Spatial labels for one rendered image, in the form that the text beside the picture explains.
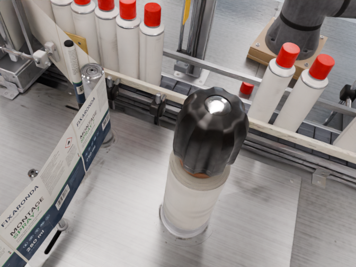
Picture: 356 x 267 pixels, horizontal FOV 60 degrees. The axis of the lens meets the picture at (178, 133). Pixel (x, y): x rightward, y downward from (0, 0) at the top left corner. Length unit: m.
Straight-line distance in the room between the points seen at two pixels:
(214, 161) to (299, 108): 0.35
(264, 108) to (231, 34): 0.43
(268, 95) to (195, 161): 0.34
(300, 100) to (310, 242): 0.28
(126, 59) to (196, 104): 0.40
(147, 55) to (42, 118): 0.26
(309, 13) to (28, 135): 0.72
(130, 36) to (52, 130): 0.25
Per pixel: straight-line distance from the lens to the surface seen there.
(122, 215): 0.58
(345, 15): 0.94
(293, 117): 0.68
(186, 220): 0.50
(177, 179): 0.41
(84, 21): 0.72
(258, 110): 0.69
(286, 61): 0.61
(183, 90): 0.76
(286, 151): 0.73
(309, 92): 0.63
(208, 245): 0.57
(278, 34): 0.94
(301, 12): 0.89
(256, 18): 1.16
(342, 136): 0.74
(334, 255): 0.71
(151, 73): 0.71
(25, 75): 0.77
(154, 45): 0.66
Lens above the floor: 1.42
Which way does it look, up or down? 53 degrees down
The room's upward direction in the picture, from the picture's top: 9 degrees clockwise
